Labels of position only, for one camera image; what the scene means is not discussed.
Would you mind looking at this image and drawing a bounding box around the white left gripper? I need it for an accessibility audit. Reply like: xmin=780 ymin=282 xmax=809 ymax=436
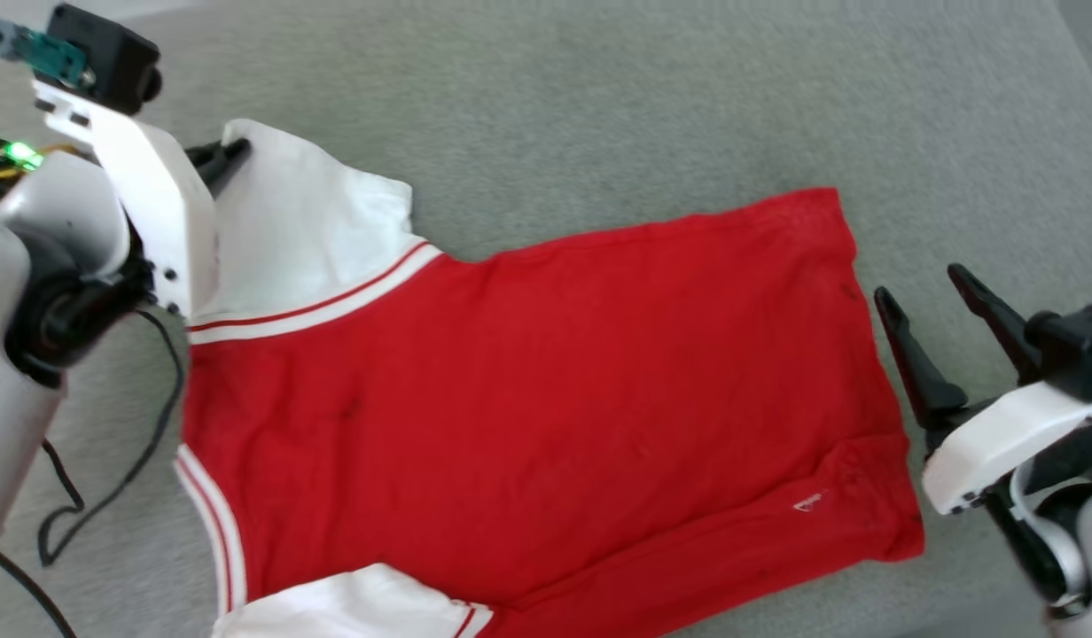
xmin=31 ymin=78 xmax=253 ymax=318

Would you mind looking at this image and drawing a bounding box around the red and white shirt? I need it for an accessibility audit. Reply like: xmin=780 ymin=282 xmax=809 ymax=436
xmin=173 ymin=118 xmax=927 ymax=638

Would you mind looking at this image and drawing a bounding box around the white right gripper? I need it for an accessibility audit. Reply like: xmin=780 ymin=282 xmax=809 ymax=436
xmin=873 ymin=263 xmax=1092 ymax=517

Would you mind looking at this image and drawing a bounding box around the black cable with teal connector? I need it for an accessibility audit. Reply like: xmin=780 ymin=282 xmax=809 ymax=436
xmin=0 ymin=21 xmax=96 ymax=89

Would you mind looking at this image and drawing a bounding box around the thin black looped cable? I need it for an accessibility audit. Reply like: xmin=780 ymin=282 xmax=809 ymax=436
xmin=35 ymin=308 xmax=189 ymax=569

